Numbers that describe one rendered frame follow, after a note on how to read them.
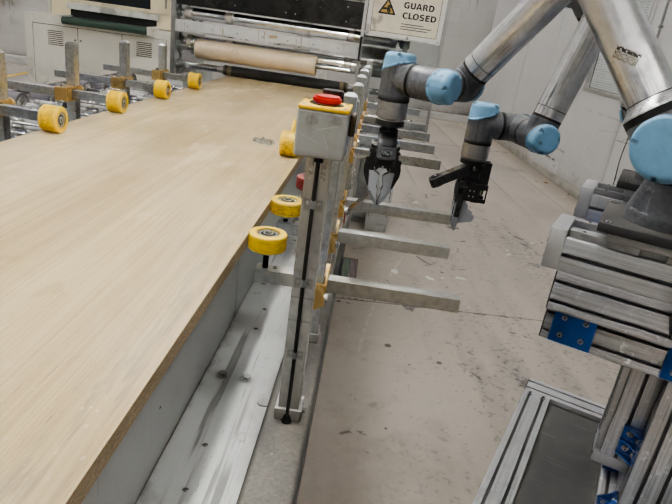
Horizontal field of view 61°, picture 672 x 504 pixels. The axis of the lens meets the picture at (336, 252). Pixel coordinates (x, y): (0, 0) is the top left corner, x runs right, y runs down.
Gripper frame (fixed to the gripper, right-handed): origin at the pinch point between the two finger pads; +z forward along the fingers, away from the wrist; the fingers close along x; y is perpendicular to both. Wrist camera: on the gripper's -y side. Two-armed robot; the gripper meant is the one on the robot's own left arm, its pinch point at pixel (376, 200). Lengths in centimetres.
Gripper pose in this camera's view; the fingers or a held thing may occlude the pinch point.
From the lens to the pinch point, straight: 145.1
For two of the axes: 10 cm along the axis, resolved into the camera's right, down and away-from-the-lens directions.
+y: 0.9, -3.6, 9.3
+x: -9.9, -1.5, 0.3
